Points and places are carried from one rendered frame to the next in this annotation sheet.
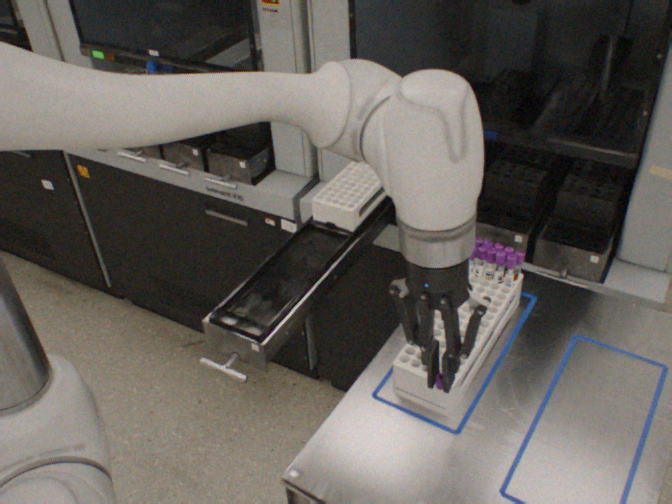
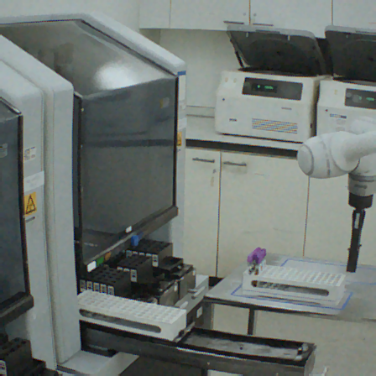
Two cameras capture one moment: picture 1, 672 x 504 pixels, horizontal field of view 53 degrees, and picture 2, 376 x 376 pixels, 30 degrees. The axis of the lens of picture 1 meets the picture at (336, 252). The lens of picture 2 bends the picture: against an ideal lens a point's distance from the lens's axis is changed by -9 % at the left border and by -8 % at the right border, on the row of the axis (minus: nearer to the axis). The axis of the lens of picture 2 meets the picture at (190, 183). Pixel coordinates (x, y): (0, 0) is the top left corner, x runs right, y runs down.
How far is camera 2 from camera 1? 2.22 m
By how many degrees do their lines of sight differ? 90
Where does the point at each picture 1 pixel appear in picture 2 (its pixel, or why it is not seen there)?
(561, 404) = not seen: hidden behind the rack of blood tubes
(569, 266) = (188, 286)
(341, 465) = not seen: outside the picture
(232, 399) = not seen: outside the picture
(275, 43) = (33, 250)
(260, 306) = (279, 352)
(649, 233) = (177, 253)
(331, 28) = (64, 211)
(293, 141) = (46, 341)
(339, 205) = (178, 314)
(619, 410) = (319, 267)
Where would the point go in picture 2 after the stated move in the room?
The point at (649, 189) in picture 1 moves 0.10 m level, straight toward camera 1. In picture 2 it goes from (174, 226) to (205, 229)
